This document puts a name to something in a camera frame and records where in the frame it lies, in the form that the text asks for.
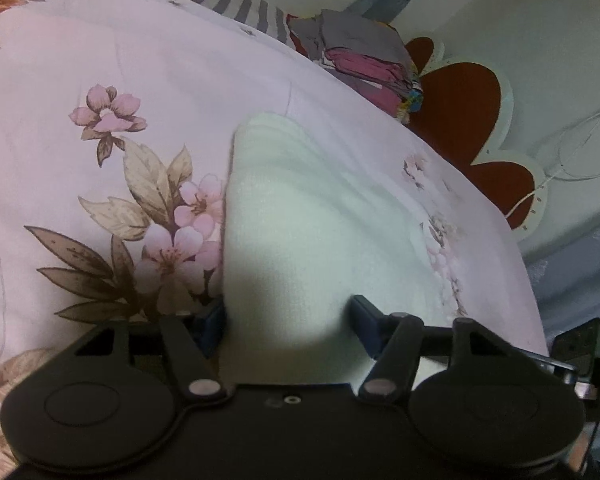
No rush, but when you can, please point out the pink folded garment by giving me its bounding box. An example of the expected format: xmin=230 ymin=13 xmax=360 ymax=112
xmin=322 ymin=46 xmax=417 ymax=113

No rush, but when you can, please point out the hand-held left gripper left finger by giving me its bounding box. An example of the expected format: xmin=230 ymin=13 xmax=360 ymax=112
xmin=74 ymin=299 xmax=232 ymax=404

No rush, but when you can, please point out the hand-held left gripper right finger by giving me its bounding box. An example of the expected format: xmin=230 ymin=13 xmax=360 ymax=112
xmin=349 ymin=294 xmax=579 ymax=407

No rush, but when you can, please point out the grey striped cloth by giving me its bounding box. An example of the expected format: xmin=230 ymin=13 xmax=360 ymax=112
xmin=186 ymin=0 xmax=297 ymax=55

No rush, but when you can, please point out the white cable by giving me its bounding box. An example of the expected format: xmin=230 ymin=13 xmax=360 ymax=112
xmin=504 ymin=99 xmax=600 ymax=222

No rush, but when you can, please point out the white cloth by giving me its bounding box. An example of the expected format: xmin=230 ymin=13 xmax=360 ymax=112
xmin=215 ymin=110 xmax=461 ymax=388

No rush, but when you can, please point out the pink floral bedsheet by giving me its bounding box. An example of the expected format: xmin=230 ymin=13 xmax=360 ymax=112
xmin=0 ymin=0 xmax=551 ymax=476

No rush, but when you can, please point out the multicolour cloth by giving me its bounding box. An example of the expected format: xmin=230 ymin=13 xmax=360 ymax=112
xmin=393 ymin=76 xmax=427 ymax=125

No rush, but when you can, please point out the grey folded garment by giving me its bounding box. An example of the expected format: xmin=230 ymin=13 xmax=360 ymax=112
xmin=286 ymin=9 xmax=412 ymax=63

